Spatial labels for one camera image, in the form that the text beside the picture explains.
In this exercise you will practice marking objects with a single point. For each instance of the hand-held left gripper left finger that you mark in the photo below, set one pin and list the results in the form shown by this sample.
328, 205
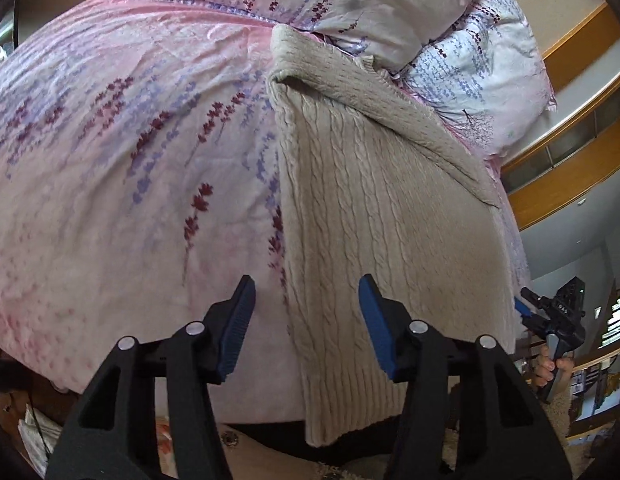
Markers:
237, 327

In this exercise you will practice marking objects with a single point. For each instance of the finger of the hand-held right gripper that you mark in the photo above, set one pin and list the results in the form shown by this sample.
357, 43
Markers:
525, 305

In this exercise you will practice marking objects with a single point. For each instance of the pink floral bed sheet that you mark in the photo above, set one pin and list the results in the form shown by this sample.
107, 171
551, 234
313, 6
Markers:
129, 180

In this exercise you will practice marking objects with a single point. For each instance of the wooden headboard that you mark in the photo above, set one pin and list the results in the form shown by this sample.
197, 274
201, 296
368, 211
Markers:
565, 125

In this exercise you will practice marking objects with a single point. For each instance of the person's right hand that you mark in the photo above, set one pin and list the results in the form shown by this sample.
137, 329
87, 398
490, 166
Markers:
549, 367

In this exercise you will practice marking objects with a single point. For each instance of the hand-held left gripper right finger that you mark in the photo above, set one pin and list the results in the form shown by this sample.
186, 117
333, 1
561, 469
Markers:
376, 327

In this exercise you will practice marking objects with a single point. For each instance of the white blue floral pillow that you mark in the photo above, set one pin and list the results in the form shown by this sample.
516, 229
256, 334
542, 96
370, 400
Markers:
485, 80

